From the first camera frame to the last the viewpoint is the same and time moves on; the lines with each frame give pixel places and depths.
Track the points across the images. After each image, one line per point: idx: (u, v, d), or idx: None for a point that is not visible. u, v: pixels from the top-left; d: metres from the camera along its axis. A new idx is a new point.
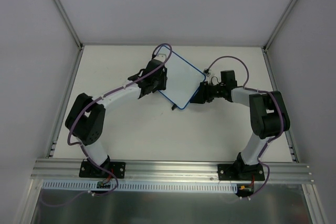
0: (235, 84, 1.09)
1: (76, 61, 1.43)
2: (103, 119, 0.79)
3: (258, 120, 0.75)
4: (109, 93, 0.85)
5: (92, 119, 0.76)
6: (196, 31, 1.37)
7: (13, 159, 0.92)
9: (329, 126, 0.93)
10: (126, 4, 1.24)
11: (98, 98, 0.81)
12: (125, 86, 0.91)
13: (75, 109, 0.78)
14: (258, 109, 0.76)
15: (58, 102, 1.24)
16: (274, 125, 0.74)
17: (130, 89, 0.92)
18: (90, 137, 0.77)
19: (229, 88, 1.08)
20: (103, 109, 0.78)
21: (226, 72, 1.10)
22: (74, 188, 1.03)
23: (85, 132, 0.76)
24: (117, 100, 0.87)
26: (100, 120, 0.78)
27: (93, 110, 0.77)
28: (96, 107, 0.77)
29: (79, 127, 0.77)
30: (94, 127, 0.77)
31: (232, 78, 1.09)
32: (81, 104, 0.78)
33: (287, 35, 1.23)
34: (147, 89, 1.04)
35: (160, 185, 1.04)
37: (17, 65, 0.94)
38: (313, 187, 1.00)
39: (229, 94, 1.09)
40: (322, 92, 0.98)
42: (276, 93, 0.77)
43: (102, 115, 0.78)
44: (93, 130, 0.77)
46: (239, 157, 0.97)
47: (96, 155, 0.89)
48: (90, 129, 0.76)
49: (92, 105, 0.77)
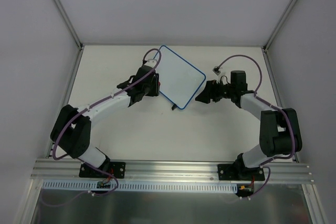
0: (245, 87, 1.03)
1: (76, 61, 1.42)
2: (90, 131, 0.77)
3: (269, 140, 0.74)
4: (96, 103, 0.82)
5: (77, 131, 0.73)
6: (196, 31, 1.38)
7: (13, 158, 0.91)
9: (329, 126, 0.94)
10: (126, 4, 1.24)
11: (84, 109, 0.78)
12: (113, 95, 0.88)
13: (60, 121, 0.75)
14: (270, 129, 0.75)
15: (57, 101, 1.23)
16: (284, 146, 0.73)
17: (118, 99, 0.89)
18: (75, 150, 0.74)
19: (239, 93, 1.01)
20: (88, 121, 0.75)
21: (236, 73, 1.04)
22: (74, 188, 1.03)
23: (71, 146, 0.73)
24: (104, 110, 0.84)
26: (86, 132, 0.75)
27: (79, 123, 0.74)
28: (82, 119, 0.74)
29: (64, 141, 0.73)
30: (80, 139, 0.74)
31: (242, 81, 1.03)
32: (66, 116, 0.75)
33: (287, 36, 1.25)
34: (137, 97, 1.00)
35: (161, 185, 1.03)
37: (18, 63, 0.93)
38: (313, 187, 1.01)
39: (237, 98, 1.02)
40: (322, 91, 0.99)
42: (291, 113, 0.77)
43: (88, 127, 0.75)
44: (79, 144, 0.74)
46: (239, 157, 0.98)
47: (94, 158, 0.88)
48: (75, 142, 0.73)
49: (76, 117, 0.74)
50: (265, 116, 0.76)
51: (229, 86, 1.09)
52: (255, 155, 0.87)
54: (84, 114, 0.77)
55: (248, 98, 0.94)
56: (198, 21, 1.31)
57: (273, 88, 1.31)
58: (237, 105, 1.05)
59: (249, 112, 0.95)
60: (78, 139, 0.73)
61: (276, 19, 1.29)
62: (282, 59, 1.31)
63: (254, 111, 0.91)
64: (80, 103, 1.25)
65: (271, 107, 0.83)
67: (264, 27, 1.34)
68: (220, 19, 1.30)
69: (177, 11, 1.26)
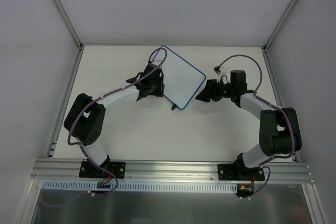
0: (245, 86, 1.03)
1: (76, 62, 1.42)
2: (102, 119, 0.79)
3: (268, 139, 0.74)
4: (109, 94, 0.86)
5: (91, 119, 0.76)
6: (196, 31, 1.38)
7: (13, 158, 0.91)
9: (329, 126, 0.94)
10: (126, 4, 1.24)
11: (98, 97, 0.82)
12: (123, 88, 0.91)
13: (75, 109, 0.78)
14: (269, 128, 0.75)
15: (57, 101, 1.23)
16: (284, 146, 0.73)
17: (129, 91, 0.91)
18: (88, 137, 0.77)
19: (239, 93, 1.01)
20: (103, 109, 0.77)
21: (235, 73, 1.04)
22: (74, 188, 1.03)
23: (84, 133, 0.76)
24: (116, 102, 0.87)
26: (100, 119, 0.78)
27: (94, 110, 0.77)
28: (96, 106, 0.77)
29: (79, 128, 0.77)
30: (94, 126, 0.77)
31: (242, 81, 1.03)
32: (82, 103, 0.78)
33: (287, 35, 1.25)
34: (145, 93, 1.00)
35: (161, 185, 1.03)
37: (18, 63, 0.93)
38: (313, 187, 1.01)
39: (237, 98, 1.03)
40: (322, 91, 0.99)
42: (290, 112, 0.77)
43: (102, 115, 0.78)
44: (93, 130, 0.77)
46: (239, 157, 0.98)
47: (96, 156, 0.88)
48: (90, 128, 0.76)
49: (91, 104, 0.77)
50: (265, 115, 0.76)
51: (229, 85, 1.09)
52: (255, 155, 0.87)
54: (98, 102, 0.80)
55: (248, 97, 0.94)
56: (198, 21, 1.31)
57: (273, 88, 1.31)
58: (236, 105, 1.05)
59: (249, 110, 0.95)
60: (92, 125, 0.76)
61: (276, 19, 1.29)
62: (282, 59, 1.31)
63: (253, 110, 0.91)
64: None
65: (271, 106, 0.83)
67: (264, 27, 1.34)
68: (220, 19, 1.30)
69: (177, 11, 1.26)
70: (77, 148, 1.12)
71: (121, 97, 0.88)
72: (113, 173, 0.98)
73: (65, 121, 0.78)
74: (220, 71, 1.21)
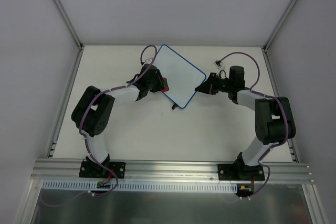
0: (242, 84, 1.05)
1: (76, 62, 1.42)
2: (110, 110, 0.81)
3: (263, 126, 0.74)
4: (115, 88, 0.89)
5: (101, 108, 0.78)
6: (196, 31, 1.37)
7: (13, 158, 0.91)
9: (329, 125, 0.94)
10: (126, 4, 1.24)
11: (107, 90, 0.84)
12: (126, 86, 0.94)
13: (83, 100, 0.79)
14: (263, 115, 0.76)
15: (57, 101, 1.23)
16: (279, 132, 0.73)
17: (132, 89, 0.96)
18: (97, 127, 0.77)
19: (235, 91, 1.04)
20: (112, 99, 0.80)
21: (235, 70, 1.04)
22: (74, 188, 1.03)
23: (93, 123, 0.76)
24: (121, 96, 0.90)
26: (108, 109, 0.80)
27: (103, 100, 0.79)
28: (106, 97, 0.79)
29: (87, 118, 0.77)
30: (104, 115, 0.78)
31: (241, 78, 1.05)
32: (90, 95, 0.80)
33: (288, 35, 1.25)
34: (144, 93, 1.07)
35: (161, 185, 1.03)
37: (17, 63, 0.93)
38: (313, 187, 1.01)
39: (234, 96, 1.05)
40: (321, 92, 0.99)
42: (283, 99, 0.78)
43: (111, 104, 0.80)
44: (102, 119, 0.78)
46: (239, 157, 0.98)
47: (98, 150, 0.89)
48: (100, 117, 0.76)
49: (101, 95, 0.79)
50: (260, 103, 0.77)
51: (227, 81, 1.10)
52: (252, 151, 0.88)
54: (107, 94, 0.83)
55: (244, 92, 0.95)
56: (198, 21, 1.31)
57: (273, 88, 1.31)
58: (233, 102, 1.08)
59: (247, 106, 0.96)
60: (103, 114, 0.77)
61: (276, 19, 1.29)
62: (282, 59, 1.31)
63: (250, 104, 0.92)
64: None
65: (265, 96, 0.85)
67: (264, 27, 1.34)
68: (220, 19, 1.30)
69: (177, 11, 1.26)
70: (77, 148, 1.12)
71: (125, 93, 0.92)
72: (113, 172, 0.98)
73: (73, 114, 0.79)
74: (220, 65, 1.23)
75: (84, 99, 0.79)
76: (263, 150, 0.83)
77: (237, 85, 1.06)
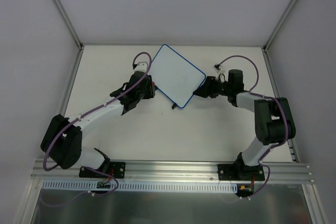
0: (242, 87, 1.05)
1: (76, 61, 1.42)
2: (80, 142, 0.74)
3: (263, 126, 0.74)
4: (87, 113, 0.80)
5: (67, 142, 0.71)
6: (197, 31, 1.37)
7: (13, 158, 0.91)
9: (329, 125, 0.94)
10: (126, 4, 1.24)
11: (75, 119, 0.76)
12: (105, 104, 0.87)
13: (50, 132, 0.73)
14: (263, 115, 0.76)
15: (56, 101, 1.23)
16: (279, 132, 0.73)
17: (111, 107, 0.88)
18: (66, 162, 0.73)
19: (235, 94, 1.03)
20: (79, 132, 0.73)
21: (233, 73, 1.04)
22: (74, 188, 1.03)
23: (60, 159, 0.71)
24: (97, 120, 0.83)
26: (76, 142, 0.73)
27: (70, 133, 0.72)
28: (72, 129, 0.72)
29: (53, 152, 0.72)
30: (71, 150, 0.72)
31: (240, 81, 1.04)
32: (57, 126, 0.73)
33: (288, 35, 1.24)
34: (130, 105, 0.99)
35: (161, 185, 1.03)
37: (17, 63, 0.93)
38: (313, 187, 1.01)
39: (233, 99, 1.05)
40: (322, 92, 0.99)
42: (282, 100, 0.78)
43: (79, 137, 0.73)
44: (70, 155, 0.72)
46: (239, 157, 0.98)
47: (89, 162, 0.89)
48: (65, 152, 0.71)
49: (67, 127, 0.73)
50: (259, 104, 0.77)
51: (226, 85, 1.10)
52: (252, 152, 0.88)
54: (75, 124, 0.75)
55: (243, 94, 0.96)
56: (198, 21, 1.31)
57: (273, 88, 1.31)
58: (232, 105, 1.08)
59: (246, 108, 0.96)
60: (69, 149, 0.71)
61: (276, 19, 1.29)
62: (282, 58, 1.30)
63: (249, 106, 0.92)
64: (81, 103, 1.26)
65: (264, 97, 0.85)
67: (264, 27, 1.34)
68: (220, 19, 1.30)
69: (177, 11, 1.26)
70: None
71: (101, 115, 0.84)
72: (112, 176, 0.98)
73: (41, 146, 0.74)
74: (219, 69, 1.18)
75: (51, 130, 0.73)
76: (263, 150, 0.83)
77: (236, 88, 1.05)
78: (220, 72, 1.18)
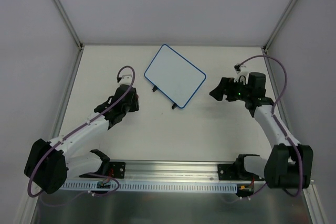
0: (263, 93, 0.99)
1: (76, 62, 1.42)
2: (64, 166, 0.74)
3: (275, 176, 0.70)
4: (69, 135, 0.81)
5: (50, 168, 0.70)
6: (197, 31, 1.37)
7: (14, 157, 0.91)
9: (329, 125, 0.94)
10: (126, 4, 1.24)
11: (58, 142, 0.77)
12: (88, 122, 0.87)
13: (33, 159, 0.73)
14: (279, 164, 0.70)
15: (56, 101, 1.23)
16: (290, 183, 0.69)
17: (95, 124, 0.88)
18: (51, 187, 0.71)
19: (255, 99, 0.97)
20: (62, 156, 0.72)
21: (255, 76, 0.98)
22: (73, 188, 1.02)
23: (44, 185, 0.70)
24: (81, 139, 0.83)
26: (61, 167, 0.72)
27: (52, 157, 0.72)
28: (56, 153, 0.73)
29: (38, 178, 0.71)
30: (55, 175, 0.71)
31: (261, 86, 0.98)
32: (39, 152, 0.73)
33: (288, 35, 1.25)
34: (117, 119, 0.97)
35: (161, 185, 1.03)
37: (17, 62, 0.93)
38: (313, 186, 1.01)
39: (252, 105, 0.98)
40: (322, 92, 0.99)
42: (305, 151, 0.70)
43: (62, 160, 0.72)
44: (54, 179, 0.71)
46: (239, 157, 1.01)
47: (87, 168, 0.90)
48: (49, 178, 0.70)
49: (51, 151, 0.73)
50: (278, 150, 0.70)
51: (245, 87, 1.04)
52: (262, 163, 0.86)
54: (58, 148, 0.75)
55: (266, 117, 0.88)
56: (198, 21, 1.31)
57: (273, 88, 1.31)
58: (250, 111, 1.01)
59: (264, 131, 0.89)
60: (53, 174, 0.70)
61: (276, 19, 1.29)
62: (282, 59, 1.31)
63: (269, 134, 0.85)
64: (81, 103, 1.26)
65: (287, 138, 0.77)
67: (264, 27, 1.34)
68: (221, 19, 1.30)
69: (177, 11, 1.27)
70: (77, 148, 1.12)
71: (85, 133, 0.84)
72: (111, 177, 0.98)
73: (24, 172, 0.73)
74: (240, 70, 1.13)
75: (33, 156, 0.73)
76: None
77: (256, 93, 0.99)
78: (240, 73, 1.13)
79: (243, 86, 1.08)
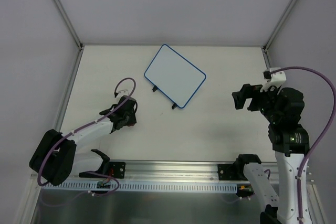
0: (296, 121, 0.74)
1: (76, 62, 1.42)
2: (72, 157, 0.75)
3: None
4: (80, 128, 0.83)
5: (60, 157, 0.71)
6: (197, 31, 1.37)
7: (13, 157, 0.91)
9: (329, 125, 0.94)
10: (126, 4, 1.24)
11: (69, 133, 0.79)
12: (96, 120, 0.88)
13: (43, 147, 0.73)
14: None
15: (56, 101, 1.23)
16: None
17: (102, 124, 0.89)
18: (58, 177, 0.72)
19: (284, 132, 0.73)
20: (73, 146, 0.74)
21: (290, 102, 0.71)
22: (74, 188, 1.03)
23: (52, 174, 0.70)
24: (88, 135, 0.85)
26: (69, 158, 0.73)
27: (63, 147, 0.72)
28: (67, 143, 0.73)
29: (45, 167, 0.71)
30: (63, 166, 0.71)
31: (294, 114, 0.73)
32: (50, 141, 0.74)
33: (288, 35, 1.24)
34: (119, 124, 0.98)
35: (160, 185, 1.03)
37: (18, 62, 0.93)
38: (313, 187, 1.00)
39: (280, 139, 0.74)
40: (322, 92, 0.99)
42: None
43: (72, 151, 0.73)
44: (62, 169, 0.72)
46: (239, 157, 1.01)
47: (90, 166, 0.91)
48: (58, 168, 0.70)
49: (61, 141, 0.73)
50: None
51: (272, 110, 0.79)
52: (260, 187, 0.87)
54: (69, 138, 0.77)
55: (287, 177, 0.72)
56: (198, 21, 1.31)
57: None
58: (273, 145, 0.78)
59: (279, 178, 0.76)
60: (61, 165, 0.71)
61: (276, 19, 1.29)
62: (282, 59, 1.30)
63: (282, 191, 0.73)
64: (81, 104, 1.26)
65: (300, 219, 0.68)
67: (264, 27, 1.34)
68: (221, 19, 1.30)
69: (177, 11, 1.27)
70: None
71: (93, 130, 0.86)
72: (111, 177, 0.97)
73: (31, 161, 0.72)
74: (272, 78, 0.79)
75: (43, 145, 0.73)
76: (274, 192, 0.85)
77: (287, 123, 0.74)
78: (270, 83, 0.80)
79: (269, 104, 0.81)
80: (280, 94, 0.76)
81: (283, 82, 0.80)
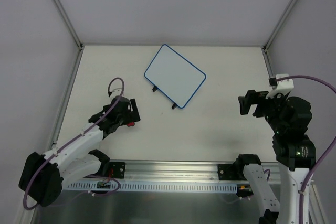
0: (302, 132, 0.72)
1: (76, 62, 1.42)
2: (59, 178, 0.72)
3: None
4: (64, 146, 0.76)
5: (45, 181, 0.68)
6: (197, 30, 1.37)
7: (13, 158, 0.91)
9: (329, 124, 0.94)
10: (126, 4, 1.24)
11: (51, 156, 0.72)
12: (83, 133, 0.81)
13: (27, 171, 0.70)
14: None
15: (56, 101, 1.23)
16: None
17: (90, 135, 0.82)
18: (46, 199, 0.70)
19: (290, 145, 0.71)
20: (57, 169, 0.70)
21: (297, 113, 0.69)
22: (73, 188, 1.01)
23: (40, 197, 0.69)
24: (75, 151, 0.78)
26: (55, 180, 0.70)
27: (46, 171, 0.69)
28: (51, 167, 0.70)
29: (33, 190, 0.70)
30: (50, 189, 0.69)
31: (301, 125, 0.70)
32: (33, 164, 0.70)
33: (288, 35, 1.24)
34: (112, 128, 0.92)
35: (160, 185, 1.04)
37: (17, 62, 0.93)
38: (313, 187, 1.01)
39: (285, 151, 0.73)
40: (322, 92, 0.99)
42: None
43: (57, 173, 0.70)
44: (49, 192, 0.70)
46: (240, 157, 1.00)
47: (86, 172, 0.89)
48: (45, 191, 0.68)
49: (44, 165, 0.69)
50: None
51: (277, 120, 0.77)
52: (260, 189, 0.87)
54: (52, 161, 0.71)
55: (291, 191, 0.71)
56: (198, 20, 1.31)
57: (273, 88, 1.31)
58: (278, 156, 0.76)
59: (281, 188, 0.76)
60: (48, 189, 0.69)
61: (276, 19, 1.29)
62: (282, 58, 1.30)
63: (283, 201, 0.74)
64: (81, 104, 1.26)
65: None
67: (264, 27, 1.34)
68: (221, 18, 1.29)
69: (177, 11, 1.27)
70: None
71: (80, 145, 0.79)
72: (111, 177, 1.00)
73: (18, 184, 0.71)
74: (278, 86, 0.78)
75: (27, 169, 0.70)
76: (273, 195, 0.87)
77: (293, 134, 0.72)
78: (276, 90, 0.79)
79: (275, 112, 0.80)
80: (285, 104, 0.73)
81: (290, 89, 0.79)
